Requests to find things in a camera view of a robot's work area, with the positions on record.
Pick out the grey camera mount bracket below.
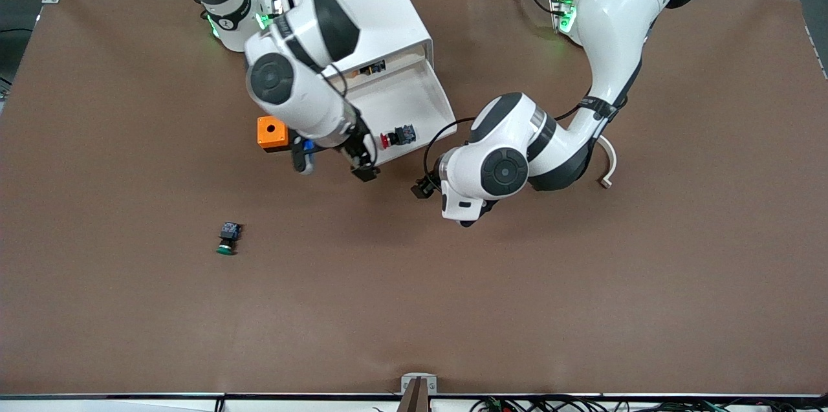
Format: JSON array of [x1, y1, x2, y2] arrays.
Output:
[[400, 372, 439, 412]]

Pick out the orange box with hole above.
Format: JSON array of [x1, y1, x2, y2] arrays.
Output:
[[257, 116, 290, 153]]

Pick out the white curved plastic clip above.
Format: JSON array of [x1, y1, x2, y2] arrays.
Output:
[[595, 135, 618, 190]]

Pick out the tangled black green cables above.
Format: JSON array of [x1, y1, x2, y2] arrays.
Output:
[[469, 396, 828, 412]]

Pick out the white drawer cabinet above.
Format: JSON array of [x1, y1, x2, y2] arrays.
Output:
[[294, 0, 433, 97]]

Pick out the green push button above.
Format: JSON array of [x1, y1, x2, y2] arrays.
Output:
[[215, 221, 243, 256]]

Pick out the red push button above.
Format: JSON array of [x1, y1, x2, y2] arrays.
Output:
[[380, 124, 417, 147]]

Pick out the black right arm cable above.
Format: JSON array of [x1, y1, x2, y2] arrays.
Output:
[[322, 61, 351, 100]]

